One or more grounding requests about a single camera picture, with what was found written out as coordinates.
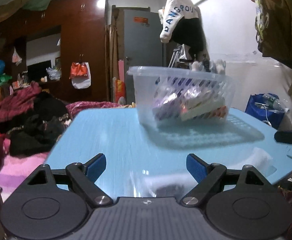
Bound purple tissue pack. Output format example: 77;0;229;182
152;84;202;123

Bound black clothing pile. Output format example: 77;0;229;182
8;92;71;157

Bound white black hanging hoodie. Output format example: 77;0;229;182
160;0;209;62

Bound hanging brown bags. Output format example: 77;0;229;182
251;0;292;69

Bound clear plastic basket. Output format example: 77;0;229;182
127;66;235;127

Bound grey metal door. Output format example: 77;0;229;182
123;9;166;104

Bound blue shopping bag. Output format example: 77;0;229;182
245;94;285;129

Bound plush toy with black clip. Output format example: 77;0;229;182
189;59;226;75

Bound dark red striped cloth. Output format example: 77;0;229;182
0;81;41;123

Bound dark red wooden wardrobe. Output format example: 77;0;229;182
0;0;109;102

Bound orange white hanging bag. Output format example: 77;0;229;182
69;62;91;89

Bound white medicine box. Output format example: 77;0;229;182
180;98;228;121

